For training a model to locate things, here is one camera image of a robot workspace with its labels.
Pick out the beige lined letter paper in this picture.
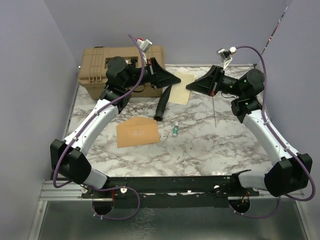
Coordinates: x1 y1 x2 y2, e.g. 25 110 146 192
168 71 196 105

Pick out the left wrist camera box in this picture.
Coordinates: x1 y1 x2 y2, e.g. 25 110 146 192
136 38 153 53

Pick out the yellow handled long screwdriver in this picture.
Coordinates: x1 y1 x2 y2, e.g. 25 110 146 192
212 96 217 128

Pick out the black corrugated hose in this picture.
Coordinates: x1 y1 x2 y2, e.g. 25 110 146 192
153 85 174 123

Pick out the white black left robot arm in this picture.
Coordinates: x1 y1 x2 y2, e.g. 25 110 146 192
50 56 181 198

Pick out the tan plastic tool case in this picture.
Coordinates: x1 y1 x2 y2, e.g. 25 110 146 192
77 45 165 100

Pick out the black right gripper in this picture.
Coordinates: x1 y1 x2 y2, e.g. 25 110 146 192
186 65 245 98

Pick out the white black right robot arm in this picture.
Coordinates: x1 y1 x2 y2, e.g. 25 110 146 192
186 65 313 197

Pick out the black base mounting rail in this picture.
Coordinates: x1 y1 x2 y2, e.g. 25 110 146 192
82 174 259 209

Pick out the green white glue stick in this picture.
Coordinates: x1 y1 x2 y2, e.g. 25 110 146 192
172 122 179 137

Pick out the brown paper envelope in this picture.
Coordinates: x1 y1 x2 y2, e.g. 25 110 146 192
116 116 160 148

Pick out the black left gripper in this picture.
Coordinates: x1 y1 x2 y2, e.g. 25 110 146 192
123 57 182 89

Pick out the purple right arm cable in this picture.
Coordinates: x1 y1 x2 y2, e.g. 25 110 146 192
228 45 316 219

